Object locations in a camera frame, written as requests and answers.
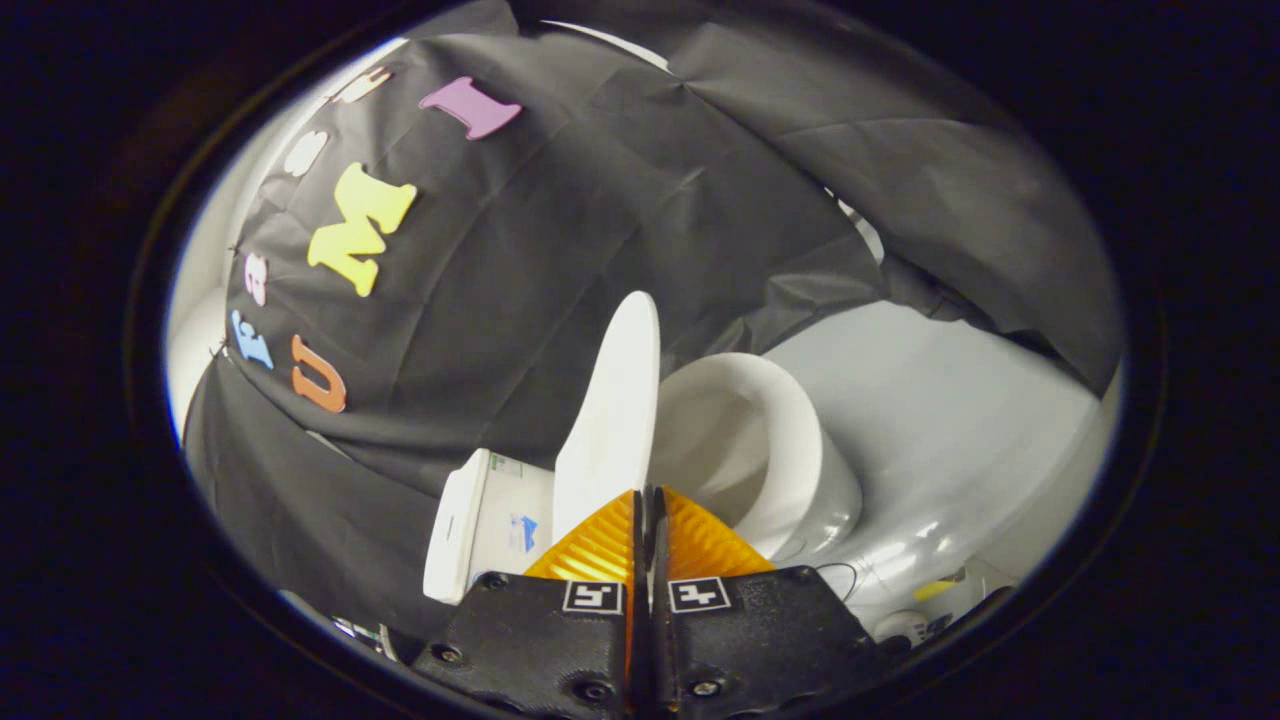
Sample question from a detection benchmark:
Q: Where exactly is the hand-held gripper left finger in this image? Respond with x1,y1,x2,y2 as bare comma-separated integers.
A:
412,488,643,716

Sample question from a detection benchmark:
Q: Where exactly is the black backdrop cloth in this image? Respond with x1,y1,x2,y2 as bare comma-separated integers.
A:
180,0,1126,641

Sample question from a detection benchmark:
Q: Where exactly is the thin black cable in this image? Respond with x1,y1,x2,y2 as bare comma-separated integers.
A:
815,562,861,603

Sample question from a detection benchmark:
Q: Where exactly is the white toilet lid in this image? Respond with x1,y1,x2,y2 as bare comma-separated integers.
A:
552,291,661,546

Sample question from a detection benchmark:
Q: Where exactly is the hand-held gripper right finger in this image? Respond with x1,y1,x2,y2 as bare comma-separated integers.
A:
650,487,886,716

